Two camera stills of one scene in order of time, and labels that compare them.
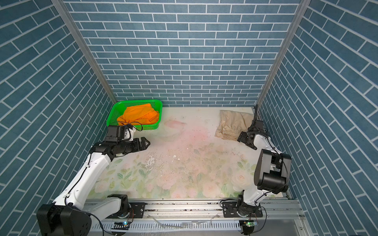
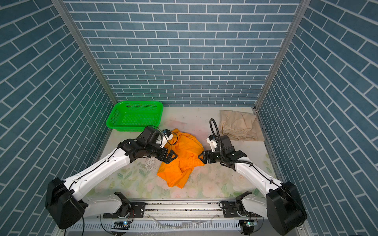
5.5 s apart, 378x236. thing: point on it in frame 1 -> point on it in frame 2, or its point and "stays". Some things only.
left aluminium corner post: (63, 9) stays
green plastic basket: (117, 108) stays
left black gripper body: (127, 146) -> (155, 151)
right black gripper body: (244, 137) -> (213, 157)
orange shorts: (141, 114) -> (187, 147)
